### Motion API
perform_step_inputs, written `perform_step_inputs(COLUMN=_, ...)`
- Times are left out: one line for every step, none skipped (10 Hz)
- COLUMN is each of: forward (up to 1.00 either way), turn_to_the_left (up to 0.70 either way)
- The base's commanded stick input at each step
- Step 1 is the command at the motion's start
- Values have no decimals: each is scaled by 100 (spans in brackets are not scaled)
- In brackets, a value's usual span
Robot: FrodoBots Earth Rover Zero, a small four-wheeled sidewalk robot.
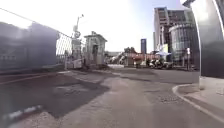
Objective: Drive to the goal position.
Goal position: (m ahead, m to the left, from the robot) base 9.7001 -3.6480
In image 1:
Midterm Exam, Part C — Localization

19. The guard booth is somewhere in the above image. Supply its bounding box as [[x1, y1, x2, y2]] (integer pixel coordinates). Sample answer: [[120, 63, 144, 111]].
[[83, 31, 108, 68]]

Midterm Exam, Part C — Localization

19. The tall blue sign tower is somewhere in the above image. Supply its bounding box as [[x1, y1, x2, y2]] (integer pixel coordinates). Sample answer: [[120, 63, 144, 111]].
[[140, 38, 148, 55]]

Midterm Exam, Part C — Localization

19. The grey asphalt road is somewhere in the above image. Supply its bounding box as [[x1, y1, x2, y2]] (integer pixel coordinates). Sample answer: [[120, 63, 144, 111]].
[[0, 64, 224, 128]]

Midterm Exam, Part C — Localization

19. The lamp pole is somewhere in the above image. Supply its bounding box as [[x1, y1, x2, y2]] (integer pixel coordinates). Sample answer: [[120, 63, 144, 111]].
[[71, 13, 85, 61]]

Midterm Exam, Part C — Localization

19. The tall grey building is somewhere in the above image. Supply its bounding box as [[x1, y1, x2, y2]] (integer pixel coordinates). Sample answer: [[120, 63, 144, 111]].
[[152, 5, 201, 69]]

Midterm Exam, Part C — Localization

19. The pale concrete kerb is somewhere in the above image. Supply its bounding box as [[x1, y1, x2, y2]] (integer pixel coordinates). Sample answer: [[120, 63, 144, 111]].
[[171, 83, 224, 125]]

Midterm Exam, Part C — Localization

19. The grey hoarding with mesh fence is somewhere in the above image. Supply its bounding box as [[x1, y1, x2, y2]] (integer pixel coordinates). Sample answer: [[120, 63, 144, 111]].
[[0, 8, 74, 73]]

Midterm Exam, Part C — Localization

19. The shiny grey pillar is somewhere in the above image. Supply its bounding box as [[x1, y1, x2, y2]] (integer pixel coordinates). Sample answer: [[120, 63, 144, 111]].
[[190, 0, 224, 90]]

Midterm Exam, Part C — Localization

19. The grey paved sidewalk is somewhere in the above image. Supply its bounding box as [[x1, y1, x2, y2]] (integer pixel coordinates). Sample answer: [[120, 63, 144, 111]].
[[176, 77, 224, 121]]

